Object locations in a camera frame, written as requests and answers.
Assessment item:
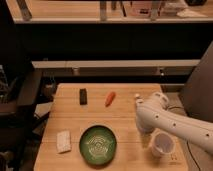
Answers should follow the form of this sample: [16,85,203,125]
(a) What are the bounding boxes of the black cable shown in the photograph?
[186,141,203,171]

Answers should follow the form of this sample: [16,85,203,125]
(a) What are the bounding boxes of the black rectangular block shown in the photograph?
[79,88,87,105]

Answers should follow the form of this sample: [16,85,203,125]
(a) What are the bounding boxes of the white sponge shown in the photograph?
[56,131,71,153]

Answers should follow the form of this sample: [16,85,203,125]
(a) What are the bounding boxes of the green ceramic bowl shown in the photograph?
[79,125,117,166]

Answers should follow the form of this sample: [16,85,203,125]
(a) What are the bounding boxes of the white paper cup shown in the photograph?
[151,133,175,158]

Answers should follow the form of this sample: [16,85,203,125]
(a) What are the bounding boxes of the orange carrot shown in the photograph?
[105,92,116,107]

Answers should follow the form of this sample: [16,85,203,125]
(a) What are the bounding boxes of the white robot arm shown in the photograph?
[135,92,213,155]

